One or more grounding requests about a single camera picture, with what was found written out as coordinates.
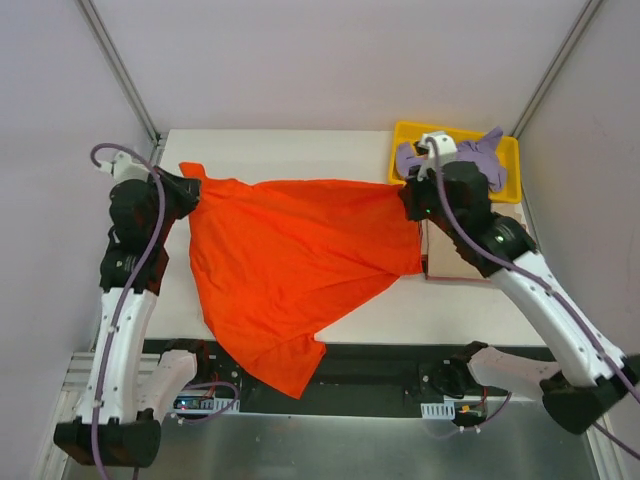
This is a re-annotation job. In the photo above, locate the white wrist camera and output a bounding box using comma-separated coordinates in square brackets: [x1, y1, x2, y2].
[415, 131, 457, 181]
[97, 151, 149, 184]

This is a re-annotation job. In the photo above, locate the aluminium frame post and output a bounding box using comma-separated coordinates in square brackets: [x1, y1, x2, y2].
[510, 0, 606, 139]
[74, 0, 164, 147]

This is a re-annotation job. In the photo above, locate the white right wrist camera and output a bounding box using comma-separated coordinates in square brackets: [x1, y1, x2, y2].
[415, 131, 457, 181]

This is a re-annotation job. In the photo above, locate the yellow plastic bin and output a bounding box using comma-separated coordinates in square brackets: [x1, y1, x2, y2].
[387, 121, 522, 204]

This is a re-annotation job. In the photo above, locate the left white cable duct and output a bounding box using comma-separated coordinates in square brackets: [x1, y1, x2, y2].
[173, 395, 240, 416]

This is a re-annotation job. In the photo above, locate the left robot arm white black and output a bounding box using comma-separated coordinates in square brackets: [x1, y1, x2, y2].
[54, 168, 212, 475]

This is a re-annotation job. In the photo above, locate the left aluminium frame post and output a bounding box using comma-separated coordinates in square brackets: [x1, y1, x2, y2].
[74, 0, 164, 147]

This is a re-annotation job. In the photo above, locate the white cable duct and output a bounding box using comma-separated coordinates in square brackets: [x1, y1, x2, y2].
[420, 401, 456, 421]
[173, 395, 240, 416]

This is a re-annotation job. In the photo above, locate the purple t shirt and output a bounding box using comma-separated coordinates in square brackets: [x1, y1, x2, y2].
[395, 126, 508, 192]

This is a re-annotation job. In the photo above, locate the right white cable duct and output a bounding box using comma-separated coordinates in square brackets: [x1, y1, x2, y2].
[420, 401, 456, 421]

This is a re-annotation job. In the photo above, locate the beige folded t shirt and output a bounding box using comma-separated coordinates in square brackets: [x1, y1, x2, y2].
[420, 220, 481, 276]

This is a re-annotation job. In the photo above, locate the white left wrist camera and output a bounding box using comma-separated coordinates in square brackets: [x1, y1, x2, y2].
[97, 151, 149, 184]

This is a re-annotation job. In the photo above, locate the right aluminium frame post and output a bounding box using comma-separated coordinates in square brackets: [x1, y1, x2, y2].
[510, 0, 606, 139]

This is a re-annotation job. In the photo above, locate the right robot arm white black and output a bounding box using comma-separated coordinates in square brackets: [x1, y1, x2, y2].
[399, 162, 639, 435]

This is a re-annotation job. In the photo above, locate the orange t shirt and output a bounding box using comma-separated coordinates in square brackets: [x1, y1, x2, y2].
[180, 162, 422, 399]

